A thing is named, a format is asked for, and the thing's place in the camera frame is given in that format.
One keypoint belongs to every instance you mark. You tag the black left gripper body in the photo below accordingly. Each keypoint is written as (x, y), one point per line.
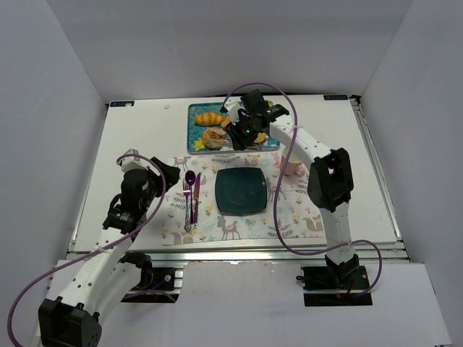
(159, 173)

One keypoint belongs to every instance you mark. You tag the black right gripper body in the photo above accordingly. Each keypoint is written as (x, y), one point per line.
(236, 132)

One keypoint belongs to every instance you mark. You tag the metal tongs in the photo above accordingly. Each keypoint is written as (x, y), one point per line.
(228, 143)

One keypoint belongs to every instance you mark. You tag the glazed donut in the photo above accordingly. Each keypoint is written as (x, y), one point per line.
(213, 138)

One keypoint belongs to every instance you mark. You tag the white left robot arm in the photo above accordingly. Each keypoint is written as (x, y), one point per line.
(76, 316)

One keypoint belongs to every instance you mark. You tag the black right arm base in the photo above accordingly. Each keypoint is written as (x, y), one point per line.
(320, 288)

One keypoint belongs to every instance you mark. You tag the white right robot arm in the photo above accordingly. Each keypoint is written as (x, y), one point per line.
(330, 181)

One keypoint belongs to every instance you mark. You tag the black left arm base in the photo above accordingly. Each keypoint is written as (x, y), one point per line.
(156, 284)

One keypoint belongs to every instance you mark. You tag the right brown bread slice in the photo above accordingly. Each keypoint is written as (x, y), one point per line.
(260, 138)

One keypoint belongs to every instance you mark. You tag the brown bread slice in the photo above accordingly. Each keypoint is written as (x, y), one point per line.
(260, 138)
(226, 123)

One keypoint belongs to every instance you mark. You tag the left brown bread slice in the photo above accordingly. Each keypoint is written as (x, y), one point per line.
(226, 123)

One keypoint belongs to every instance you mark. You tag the golden croissant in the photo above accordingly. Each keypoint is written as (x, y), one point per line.
(209, 119)

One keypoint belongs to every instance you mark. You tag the teal floral serving tray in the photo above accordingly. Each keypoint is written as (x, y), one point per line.
(195, 132)

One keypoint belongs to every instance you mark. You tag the purple iridescent fork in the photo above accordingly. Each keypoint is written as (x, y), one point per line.
(187, 193)

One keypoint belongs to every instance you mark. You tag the animal print placemat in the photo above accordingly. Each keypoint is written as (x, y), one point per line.
(289, 213)

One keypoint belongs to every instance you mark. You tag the pink mug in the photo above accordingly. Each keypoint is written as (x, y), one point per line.
(291, 165)

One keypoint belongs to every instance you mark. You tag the purple iridescent spoon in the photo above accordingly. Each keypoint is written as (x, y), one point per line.
(190, 178)

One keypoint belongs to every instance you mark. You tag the purple iridescent knife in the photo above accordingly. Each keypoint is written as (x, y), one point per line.
(195, 200)

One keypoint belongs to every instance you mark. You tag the dark teal square plate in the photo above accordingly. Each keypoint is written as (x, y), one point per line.
(240, 191)

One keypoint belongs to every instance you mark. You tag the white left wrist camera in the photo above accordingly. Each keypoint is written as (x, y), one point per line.
(131, 161)

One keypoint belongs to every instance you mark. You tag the aluminium table frame rail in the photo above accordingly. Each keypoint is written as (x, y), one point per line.
(390, 254)

